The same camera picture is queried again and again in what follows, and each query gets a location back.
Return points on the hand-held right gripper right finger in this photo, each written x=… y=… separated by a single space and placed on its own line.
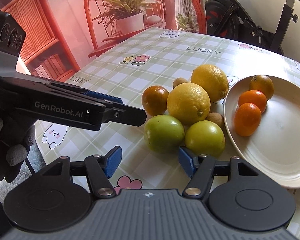
x=186 y=161

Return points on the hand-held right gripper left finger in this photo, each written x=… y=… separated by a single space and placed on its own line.
x=112 y=162

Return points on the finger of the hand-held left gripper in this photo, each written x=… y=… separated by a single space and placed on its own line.
x=127 y=115
x=100 y=96

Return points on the green jujube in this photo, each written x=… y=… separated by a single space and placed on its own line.
x=164 y=133
x=205 y=137

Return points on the greenish orange tangerine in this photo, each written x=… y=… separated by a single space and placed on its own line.
x=155 y=100
x=262 y=85

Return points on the brown longan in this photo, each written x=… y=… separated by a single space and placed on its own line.
x=178 y=82
x=215 y=119

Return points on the yellow lemon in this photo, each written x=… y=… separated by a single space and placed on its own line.
x=210 y=81
x=188 y=103

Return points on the small bright orange tangerine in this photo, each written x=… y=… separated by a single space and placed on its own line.
x=247 y=120
x=252 y=99

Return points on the cream round plate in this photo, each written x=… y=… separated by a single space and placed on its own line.
x=282 y=142

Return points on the person's left hand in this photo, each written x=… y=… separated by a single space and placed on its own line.
x=12 y=155

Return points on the grey fluffy rug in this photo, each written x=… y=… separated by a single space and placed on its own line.
x=37 y=155

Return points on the green checked rabbit tablecloth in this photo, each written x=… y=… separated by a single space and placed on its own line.
x=165 y=55

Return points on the printed room scene backdrop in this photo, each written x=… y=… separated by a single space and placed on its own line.
x=65 y=17

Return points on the black exercise bike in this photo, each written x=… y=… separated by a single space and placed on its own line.
x=222 y=15

